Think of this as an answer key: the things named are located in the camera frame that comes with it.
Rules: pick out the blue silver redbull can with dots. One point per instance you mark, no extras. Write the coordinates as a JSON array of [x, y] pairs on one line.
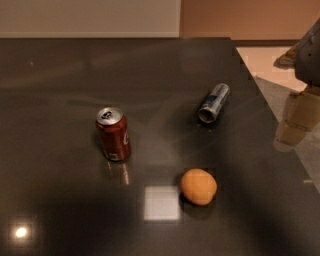
[[213, 103]]

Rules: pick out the orange fruit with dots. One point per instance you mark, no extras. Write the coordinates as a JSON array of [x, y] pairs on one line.
[[198, 186]]

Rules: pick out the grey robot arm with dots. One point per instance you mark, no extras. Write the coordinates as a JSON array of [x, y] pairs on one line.
[[307, 62]]

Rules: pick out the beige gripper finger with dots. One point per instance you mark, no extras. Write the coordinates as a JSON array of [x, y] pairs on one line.
[[288, 58], [300, 115]]

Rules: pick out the red soda can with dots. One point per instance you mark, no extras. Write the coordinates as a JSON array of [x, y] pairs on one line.
[[111, 124]]

